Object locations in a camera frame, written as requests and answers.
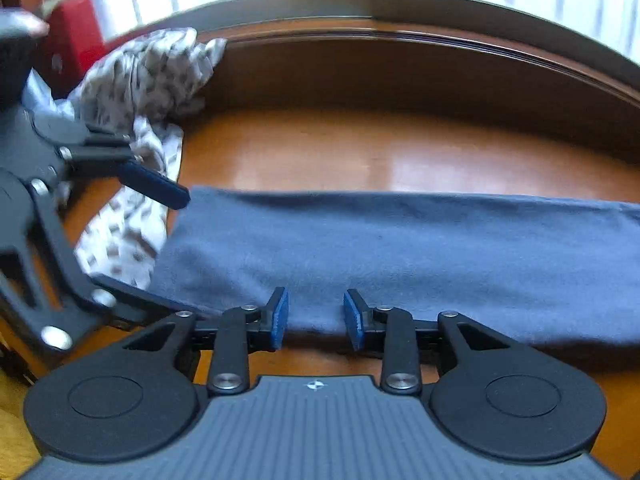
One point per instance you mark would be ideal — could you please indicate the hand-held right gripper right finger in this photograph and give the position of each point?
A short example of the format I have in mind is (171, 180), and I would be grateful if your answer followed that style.
(354, 320)

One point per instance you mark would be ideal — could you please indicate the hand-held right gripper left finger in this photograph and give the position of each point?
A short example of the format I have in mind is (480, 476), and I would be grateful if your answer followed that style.
(280, 320)

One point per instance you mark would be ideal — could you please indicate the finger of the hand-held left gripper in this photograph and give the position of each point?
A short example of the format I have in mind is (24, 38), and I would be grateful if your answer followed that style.
(60, 260)
(150, 185)

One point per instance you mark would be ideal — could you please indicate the light blue pants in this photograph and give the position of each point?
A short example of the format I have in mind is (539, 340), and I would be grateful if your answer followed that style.
(42, 97)

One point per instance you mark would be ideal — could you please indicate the dark blue pants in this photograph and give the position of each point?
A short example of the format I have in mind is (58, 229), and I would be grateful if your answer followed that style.
(400, 250)

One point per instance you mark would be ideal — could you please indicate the red box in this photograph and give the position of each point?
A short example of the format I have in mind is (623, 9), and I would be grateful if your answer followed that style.
(75, 40)

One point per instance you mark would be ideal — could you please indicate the white patterned garment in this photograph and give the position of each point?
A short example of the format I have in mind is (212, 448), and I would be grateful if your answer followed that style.
(145, 75)

